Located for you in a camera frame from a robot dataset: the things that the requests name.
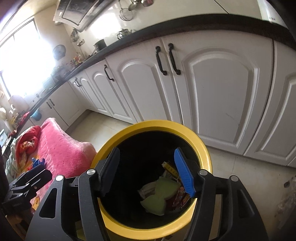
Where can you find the yellow rimmed trash bin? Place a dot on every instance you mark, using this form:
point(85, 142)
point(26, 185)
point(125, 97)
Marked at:
point(143, 148)

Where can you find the black countertop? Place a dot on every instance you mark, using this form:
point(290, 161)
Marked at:
point(194, 23)

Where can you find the white kitchen cabinets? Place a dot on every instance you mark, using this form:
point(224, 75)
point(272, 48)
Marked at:
point(235, 90)

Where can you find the light green crumpled cloth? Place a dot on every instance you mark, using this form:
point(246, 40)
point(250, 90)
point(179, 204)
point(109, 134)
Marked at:
point(11, 169)

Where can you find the steel range hood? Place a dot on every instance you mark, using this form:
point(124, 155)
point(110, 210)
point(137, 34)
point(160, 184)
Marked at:
point(79, 14)

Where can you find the black cooking pot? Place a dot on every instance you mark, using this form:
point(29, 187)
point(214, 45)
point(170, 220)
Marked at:
point(99, 45)

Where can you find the small wall fan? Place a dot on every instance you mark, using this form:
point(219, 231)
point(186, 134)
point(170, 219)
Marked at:
point(59, 52)

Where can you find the purple red snack wrapper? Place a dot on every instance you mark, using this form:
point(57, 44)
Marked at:
point(181, 198)

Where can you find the yellow snack wrapper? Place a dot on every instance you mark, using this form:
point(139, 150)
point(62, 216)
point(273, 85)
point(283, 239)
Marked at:
point(170, 170)

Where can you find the blue plastic bag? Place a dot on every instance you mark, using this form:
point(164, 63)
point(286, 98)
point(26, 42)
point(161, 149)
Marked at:
point(36, 162)

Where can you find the metal teapot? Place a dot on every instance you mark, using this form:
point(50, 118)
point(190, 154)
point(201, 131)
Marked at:
point(123, 33)

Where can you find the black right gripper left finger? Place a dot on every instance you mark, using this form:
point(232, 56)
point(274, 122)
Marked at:
point(106, 170)

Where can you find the blue hanging bowl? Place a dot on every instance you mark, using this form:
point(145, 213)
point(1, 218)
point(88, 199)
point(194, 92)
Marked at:
point(36, 115)

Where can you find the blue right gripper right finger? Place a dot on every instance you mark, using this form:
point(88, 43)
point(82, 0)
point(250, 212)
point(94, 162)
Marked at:
point(187, 170)

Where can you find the pink fluffy blanket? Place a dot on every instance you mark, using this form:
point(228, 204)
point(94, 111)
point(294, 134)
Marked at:
point(63, 155)

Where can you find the red folded cloth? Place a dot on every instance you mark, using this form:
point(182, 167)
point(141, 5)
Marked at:
point(28, 142)

